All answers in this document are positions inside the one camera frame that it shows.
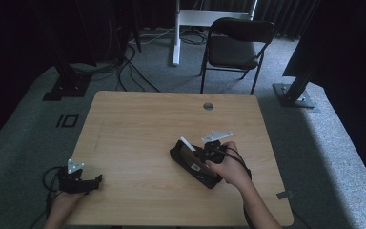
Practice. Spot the black metal stand with base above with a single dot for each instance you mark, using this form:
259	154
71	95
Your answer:
68	86

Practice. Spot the grey stand base right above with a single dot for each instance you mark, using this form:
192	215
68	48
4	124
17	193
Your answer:
294	93

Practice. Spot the person's right hand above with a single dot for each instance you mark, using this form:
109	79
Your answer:
232	170

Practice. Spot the black folding chair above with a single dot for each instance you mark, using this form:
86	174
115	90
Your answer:
232	51

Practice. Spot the person's left hand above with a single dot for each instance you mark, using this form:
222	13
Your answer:
65	202

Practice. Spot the white desk frame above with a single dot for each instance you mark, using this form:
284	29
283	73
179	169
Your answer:
200	17

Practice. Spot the grey table grommet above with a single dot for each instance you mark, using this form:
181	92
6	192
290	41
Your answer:
208	106

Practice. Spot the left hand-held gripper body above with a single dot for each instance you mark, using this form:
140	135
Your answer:
74	183

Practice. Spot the dark curtain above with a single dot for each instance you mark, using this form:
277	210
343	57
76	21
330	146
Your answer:
282	16

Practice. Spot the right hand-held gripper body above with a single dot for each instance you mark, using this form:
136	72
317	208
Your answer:
214	152

